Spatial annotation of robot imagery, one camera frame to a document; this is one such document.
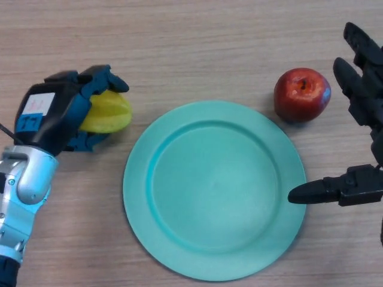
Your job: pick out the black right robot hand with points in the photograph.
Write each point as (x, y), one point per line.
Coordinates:
(368, 101)

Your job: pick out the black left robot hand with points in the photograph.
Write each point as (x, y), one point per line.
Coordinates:
(57, 110)

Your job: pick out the yellow starfruit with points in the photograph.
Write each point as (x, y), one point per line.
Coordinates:
(113, 113)

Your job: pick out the green round plate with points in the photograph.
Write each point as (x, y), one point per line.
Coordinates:
(215, 197)

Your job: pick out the red apple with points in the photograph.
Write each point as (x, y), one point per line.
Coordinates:
(300, 97)

